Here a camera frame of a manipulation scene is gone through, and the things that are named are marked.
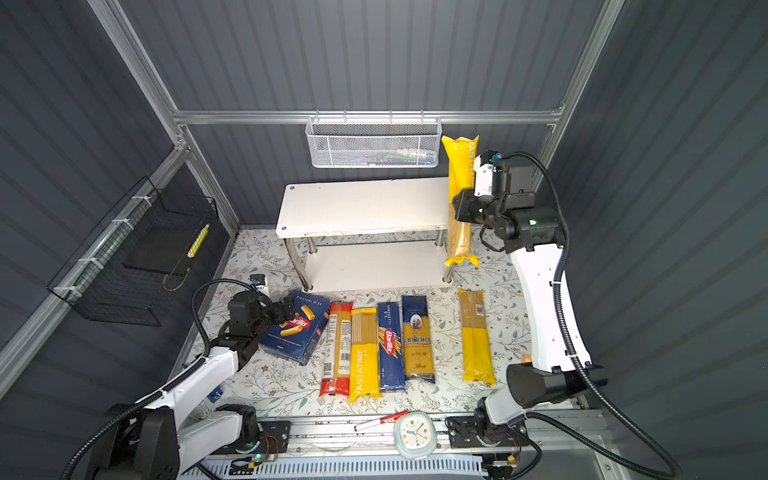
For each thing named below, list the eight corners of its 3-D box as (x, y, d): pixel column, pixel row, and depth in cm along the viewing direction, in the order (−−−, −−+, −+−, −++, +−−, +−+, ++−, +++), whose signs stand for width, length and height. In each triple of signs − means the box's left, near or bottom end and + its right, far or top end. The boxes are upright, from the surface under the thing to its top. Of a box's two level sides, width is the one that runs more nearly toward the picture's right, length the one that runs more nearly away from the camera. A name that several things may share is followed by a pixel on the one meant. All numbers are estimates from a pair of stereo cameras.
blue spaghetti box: (376, 391, 83) (376, 387, 79) (379, 307, 99) (378, 301, 96) (404, 391, 83) (405, 387, 79) (402, 307, 99) (402, 301, 96)
